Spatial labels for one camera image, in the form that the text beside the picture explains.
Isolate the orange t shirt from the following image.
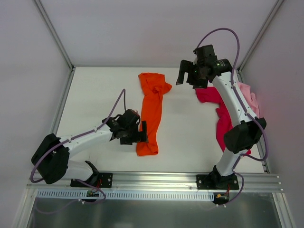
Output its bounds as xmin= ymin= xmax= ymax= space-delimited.
xmin=136 ymin=73 xmax=172 ymax=156

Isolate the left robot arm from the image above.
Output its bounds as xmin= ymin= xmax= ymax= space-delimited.
xmin=31 ymin=109 xmax=148 ymax=187

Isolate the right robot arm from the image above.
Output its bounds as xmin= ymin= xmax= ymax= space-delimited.
xmin=176 ymin=45 xmax=266 ymax=190

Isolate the magenta t shirt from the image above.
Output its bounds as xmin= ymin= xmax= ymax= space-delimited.
xmin=195 ymin=86 xmax=252 ymax=155

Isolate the light pink t shirt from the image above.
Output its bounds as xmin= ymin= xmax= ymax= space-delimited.
xmin=237 ymin=82 xmax=260 ymax=118

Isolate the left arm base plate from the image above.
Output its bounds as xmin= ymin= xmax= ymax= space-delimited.
xmin=70 ymin=172 xmax=113 ymax=188

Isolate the left aluminium frame post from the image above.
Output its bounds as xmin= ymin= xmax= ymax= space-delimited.
xmin=32 ymin=0 xmax=75 ymax=71

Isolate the aluminium frame post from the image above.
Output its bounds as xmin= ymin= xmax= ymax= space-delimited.
xmin=32 ymin=0 xmax=75 ymax=71
xmin=237 ymin=0 xmax=285 ymax=74

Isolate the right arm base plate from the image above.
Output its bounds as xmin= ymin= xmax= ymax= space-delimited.
xmin=196 ymin=173 xmax=239 ymax=190

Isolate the white slotted cable duct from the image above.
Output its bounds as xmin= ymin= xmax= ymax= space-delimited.
xmin=37 ymin=189 xmax=214 ymax=202

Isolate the right aluminium frame post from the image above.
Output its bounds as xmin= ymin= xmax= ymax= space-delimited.
xmin=237 ymin=0 xmax=285 ymax=74

